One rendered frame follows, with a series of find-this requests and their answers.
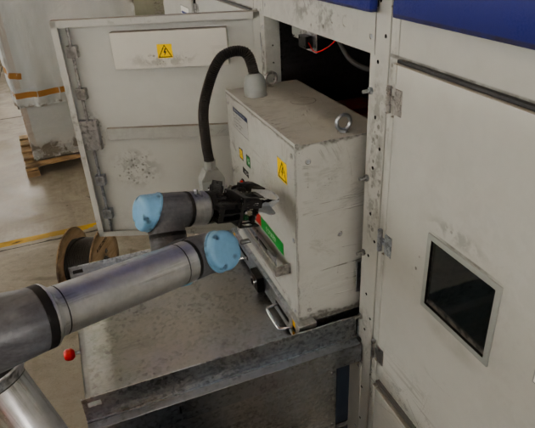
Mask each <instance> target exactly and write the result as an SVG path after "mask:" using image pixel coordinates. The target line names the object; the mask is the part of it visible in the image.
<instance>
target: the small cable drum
mask: <svg viewBox="0 0 535 428"><path fill-rule="evenodd" d="M115 256H119V248H118V243H117V240H116V237H115V236H105V237H99V231H98V232H97V233H96V234H95V236H94V237H86V235H85V234H84V232H83V231H82V230H81V229H80V228H78V227H71V228H69V229H67V230H66V231H65V233H64V234H63V236H62V238H61V240H60V242H59V247H58V250H57V256H56V275H57V280H58V283H61V282H64V281H66V280H69V279H70V274H69V270H68V268H71V267H74V266H79V265H82V264H86V263H90V262H96V261H100V260H104V259H108V258H111V257H115ZM82 272H83V271H82V269H79V270H76V271H73V274H76V273H82Z"/></svg>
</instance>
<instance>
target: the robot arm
mask: <svg viewBox="0 0 535 428"><path fill-rule="evenodd" d="M223 192H224V193H223ZM261 198H263V199H266V200H260V199H261ZM278 202H279V197H278V196H277V195H276V194H275V193H274V192H273V191H271V190H269V189H266V188H264V187H262V186H260V185H258V184H256V183H253V182H250V181H245V182H242V183H239V182H237V185H234V186H232V185H229V186H228V188H227V189H224V191H223V185H222V181H217V180H212V183H211V184H210V188H209V189H208V191H203V190H198V189H194V191H183V192H168V193H161V192H156V193H154V194H141V195H140V196H139V197H137V199H136V200H135V201H134V203H133V206H132V218H133V221H134V222H135V226H136V228H137V229H138V230H139V231H141V232H145V233H148V236H149V243H150V249H151V252H149V253H146V254H143V255H141V256H136V257H134V258H131V259H128V260H125V261H123V262H119V263H117V264H114V265H111V266H108V267H104V268H101V269H99V270H96V271H93V272H91V273H87V274H84V275H82V276H79V277H76V278H73V279H69V280H66V281H64V282H61V283H58V284H55V285H52V286H49V287H45V286H43V285H41V284H33V285H30V286H27V287H25V288H22V289H18V290H11V291H7V292H3V293H0V428H69V427H68V426H67V425H66V423H65V422H64V421H63V420H62V418H61V417H60V416H59V414H58V413H57V411H56V410H55V409H54V407H53V406H52V404H51V403H50V402H49V400H48V399H47V398H46V397H45V395H44V394H43V393H42V391H41V390H40V388H39V387H38V386H37V384H36V383H35V381H34V380H33V379H32V378H31V376H30V375H29V374H28V372H27V371H26V370H25V368H24V364H25V362H26V361H28V360H30V359H32V358H34V357H36V356H38V355H41V354H43V353H45V352H47V351H49V350H52V349H54V348H55V347H58V346H60V344H61V343H62V340H63V339H64V337H65V336H66V335H68V334H71V333H73V332H76V331H78V330H79V329H83V328H85V327H87V326H89V325H91V324H95V323H97V322H99V321H101V320H104V319H106V318H109V317H111V316H113V315H116V314H117V313H121V312H123V311H126V310H127V309H129V308H132V307H135V306H137V305H139V304H142V303H144V302H146V301H149V300H151V299H154V298H156V297H158V296H161V295H164V294H165V293H167V292H170V291H172V290H175V289H177V288H180V287H183V286H187V285H191V284H192V283H193V282H194V281H195V280H198V279H202V278H204V277H205V276H208V275H210V274H213V273H224V272H225V271H228V270H231V269H233V268H234V267H235V266H236V265H237V264H238V262H239V259H240V247H239V241H238V240H237V238H236V237H235V236H234V235H233V234H232V233H230V232H229V231H226V230H218V231H216V230H212V231H210V232H209V233H205V234H198V235H195V236H190V237H187V233H186V230H185V228H186V227H196V226H204V225H206V224H209V223H214V222H216V223H217V224H219V223H227V222H231V223H232V224H234V225H235V226H236V227H238V228H252V227H259V225H258V224H257V223H255V220H256V215H258V213H264V214H267V215H270V216H272V215H275V211H274V210H273V208H272V207H273V206H274V205H275V204H277V203H278ZM248 220H249V222H243V221H248ZM248 223H250V224H251V225H250V226H244V225H242V224H248Z"/></svg>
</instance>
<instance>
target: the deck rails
mask: <svg viewBox="0 0 535 428"><path fill-rule="evenodd" d="M149 252H151V249H148V250H143V251H137V252H133V253H129V254H126V255H122V256H115V257H111V258H108V259H104V260H100V261H96V262H90V263H86V264H82V265H79V266H74V267H68V270H69V274H70V279H73V278H76V277H79V276H82V275H84V274H87V273H91V272H93V271H96V270H99V269H101V268H106V267H108V266H111V265H114V264H117V263H119V262H123V261H125V260H128V259H131V258H134V257H136V256H141V255H143V254H146V253H149ZM79 269H82V271H83V272H82V273H76V274H73V271H76V270H79ZM353 317H354V316H352V317H349V318H344V319H342V320H338V321H335V322H333V323H330V324H325V325H322V326H319V327H316V328H313V329H309V330H305V331H302V332H300V333H297V334H293V335H289V336H286V337H283V338H280V339H277V340H275V341H270V342H267V343H264V344H261V345H258V346H254V347H250V348H247V349H245V350H242V351H238V352H234V353H231V354H228V355H225V356H222V357H219V358H214V359H212V360H209V361H205V362H203V363H198V364H195V365H192V366H189V367H187V368H183V369H179V370H176V371H172V372H170V373H167V374H162V375H159V376H156V377H153V378H150V379H147V380H142V381H139V382H137V383H134V384H131V385H128V386H123V387H120V388H117V389H115V390H112V391H107V392H104V393H101V394H98V395H95V396H92V397H87V398H84V399H82V400H81V402H82V406H83V410H84V413H85V415H86V418H87V423H88V424H91V423H93V422H96V421H99V420H103V419H106V418H109V417H111V416H114V415H118V414H122V413H125V412H127V411H130V410H133V409H135V408H141V407H143V406H146V405H149V404H151V403H156V402H159V401H161V400H165V399H167V398H170V397H175V396H177V395H180V394H183V393H185V392H189V391H193V390H196V389H199V388H201V387H204V386H208V385H212V384H215V383H217V382H220V381H223V380H227V379H230V378H233V377H235V376H239V375H243V374H246V373H249V372H251V371H254V370H257V369H262V368H265V367H267V366H270V365H273V364H276V363H280V362H283V361H286V360H289V359H292V358H296V357H299V356H301V355H304V354H307V353H310V352H315V351H317V350H320V349H323V348H325V347H328V346H333V345H336V344H339V343H342V342H344V341H349V340H351V339H354V338H357V337H356V319H354V318H353ZM99 399H101V402H102V403H99V404H96V405H93V406H90V407H88V405H87V404H88V403H91V402H94V401H97V400H99Z"/></svg>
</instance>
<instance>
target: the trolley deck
mask: <svg viewBox="0 0 535 428"><path fill-rule="evenodd" d="M270 305H272V302H271V301H270V300H269V298H268V296H267V295H266V293H265V292H264V291H263V292H259V293H258V292H257V291H256V289H255V287H254V286H253V285H252V284H251V270H250V269H249V267H248V266H247V264H246V263H245V260H239V262H238V264H237V265H236V266H235V267H234V268H233V269H231V270H228V271H225V272H224V273H213V274H210V275H208V276H205V277H204V278H202V279H198V280H195V281H194V282H193V283H192V284H191V285H187V286H183V287H180V288H177V289H175V290H172V291H170V292H167V293H165V294H164V295H161V296H158V297H156V298H154V299H151V300H149V301H146V302H144V303H142V304H139V305H137V306H135V307H132V308H129V309H127V310H126V311H123V312H121V313H117V314H116V315H113V316H111V317H109V318H106V319H104V320H101V321H99V322H97V323H95V324H91V325H89V326H87V327H85V328H83V329H79V330H78V338H79V346H80V354H81V362H82V377H83V385H84V393H85V398H87V397H92V396H95V395H98V394H101V393H104V392H107V391H112V390H115V389H117V388H120V387H123V386H128V385H131V384H134V383H137V382H139V381H142V380H147V379H150V378H153V377H156V376H159V375H163V374H167V373H170V372H172V371H176V370H179V369H183V368H187V367H189V366H192V365H195V364H198V363H203V362H205V361H209V360H212V359H214V358H219V357H222V356H225V355H228V354H231V353H234V352H238V351H242V350H245V349H247V348H250V347H254V346H258V345H261V344H264V343H267V342H270V341H275V340H277V339H280V338H283V337H286V336H289V335H291V333H290V330H289V329H286V330H279V329H277V328H276V327H275V325H274V324H273V322H272V320H271V319H270V317H269V316H268V314H267V312H266V308H267V307H268V306H270ZM361 350H362V343H360V342H359V341H358V339H357V338H354V339H351V340H349V341H344V342H342V343H339V344H336V345H333V346H328V347H325V348H323V349H320V350H317V351H315V352H310V353H307V354H304V355H301V356H299V357H296V358H292V359H289V360H286V361H283V362H280V363H276V364H273V365H270V366H267V367H265V368H262V369H257V370H254V371H251V372H249V373H246V374H242V375H239V376H235V377H233V378H230V379H227V380H223V381H220V382H217V383H215V384H212V385H208V386H204V387H201V388H199V389H196V390H193V391H189V392H185V393H183V394H180V395H177V396H175V397H170V398H167V399H165V400H161V401H159V402H156V403H151V404H149V405H146V406H143V407H141V408H135V409H133V410H130V411H127V412H125V413H122V414H118V415H114V416H111V417H109V418H106V419H103V420H99V421H96V422H93V423H91V424H88V428H162V427H165V426H168V425H172V424H175V423H177V422H180V421H183V420H187V419H190V418H193V417H195V416H198V415H201V414H204V413H207V412H210V411H212V410H215V409H218V408H222V407H225V406H228V405H230V404H233V403H237V402H240V401H243V400H245V399H248V398H251V397H255V396H258V395H261V394H263V393H266V392H269V391H273V390H276V389H279V388H280V387H283V386H287V385H290V384H293V383H296V382H298V381H301V380H305V379H308V378H311V377H313V376H316V375H321V374H323V373H326V372H329V371H331V370H334V369H338V368H341V367H344V366H347V365H349V364H352V363H355V362H358V361H361Z"/></svg>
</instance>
